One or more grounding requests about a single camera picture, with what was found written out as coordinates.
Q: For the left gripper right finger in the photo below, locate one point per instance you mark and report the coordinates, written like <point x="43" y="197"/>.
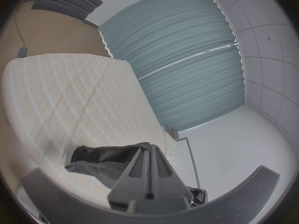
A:
<point x="168" y="183"/>

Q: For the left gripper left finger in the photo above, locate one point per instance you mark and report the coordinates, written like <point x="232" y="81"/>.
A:
<point x="130" y="183"/>

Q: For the black T-shirt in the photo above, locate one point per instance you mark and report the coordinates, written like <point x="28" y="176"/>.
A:
<point x="100" y="157"/>

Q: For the bed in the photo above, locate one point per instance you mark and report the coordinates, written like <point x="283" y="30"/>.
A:
<point x="58" y="90"/>

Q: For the white printed pillow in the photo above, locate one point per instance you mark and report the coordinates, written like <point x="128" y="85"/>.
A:
<point x="170" y="148"/>

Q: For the grey bedside table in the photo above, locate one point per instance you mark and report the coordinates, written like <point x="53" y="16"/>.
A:
<point x="171" y="132"/>

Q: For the black chest of drawers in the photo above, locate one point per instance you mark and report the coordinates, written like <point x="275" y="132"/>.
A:
<point x="70" y="6"/>

